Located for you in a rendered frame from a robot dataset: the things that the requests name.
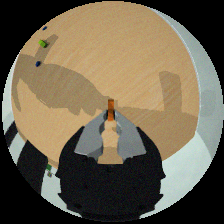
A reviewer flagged lime green rod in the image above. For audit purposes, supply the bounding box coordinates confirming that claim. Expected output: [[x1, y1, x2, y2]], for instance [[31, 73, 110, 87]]
[[38, 40, 48, 48]]

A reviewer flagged orange rod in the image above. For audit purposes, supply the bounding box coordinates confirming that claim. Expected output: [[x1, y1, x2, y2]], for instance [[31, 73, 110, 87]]
[[108, 99, 114, 121]]

